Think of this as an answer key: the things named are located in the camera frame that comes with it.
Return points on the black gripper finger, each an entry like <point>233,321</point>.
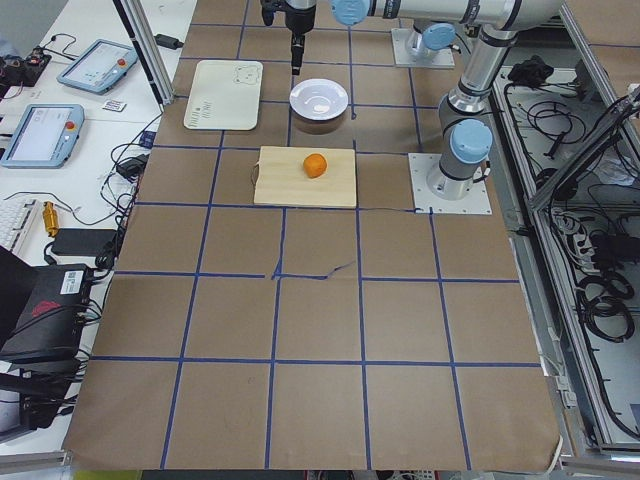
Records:
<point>297,53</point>

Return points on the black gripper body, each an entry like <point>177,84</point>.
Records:
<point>298,20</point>

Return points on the orange fruit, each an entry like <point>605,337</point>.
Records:
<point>315,165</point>

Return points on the cream rectangular tray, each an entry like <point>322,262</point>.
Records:
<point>225,95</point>

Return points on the white ribbed plate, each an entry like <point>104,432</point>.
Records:
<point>318,99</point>

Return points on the black power adapter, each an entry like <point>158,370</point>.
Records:
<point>168,42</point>

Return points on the wooden cutting board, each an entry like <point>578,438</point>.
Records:
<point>282,180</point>

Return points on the small printed card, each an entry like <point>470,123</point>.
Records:
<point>114,105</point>

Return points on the upper teach pendant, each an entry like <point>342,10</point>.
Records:
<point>100,67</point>

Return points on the teach pendant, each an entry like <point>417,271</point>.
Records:
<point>100,67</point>
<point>45,136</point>

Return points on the lower teach pendant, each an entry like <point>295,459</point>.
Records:
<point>45,136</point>

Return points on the black power brick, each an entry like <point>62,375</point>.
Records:
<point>82,242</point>

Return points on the white keyboard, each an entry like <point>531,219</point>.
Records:
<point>17,218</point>

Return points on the black router box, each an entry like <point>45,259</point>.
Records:
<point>41,310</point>

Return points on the aluminium frame post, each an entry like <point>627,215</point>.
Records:
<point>134,20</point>

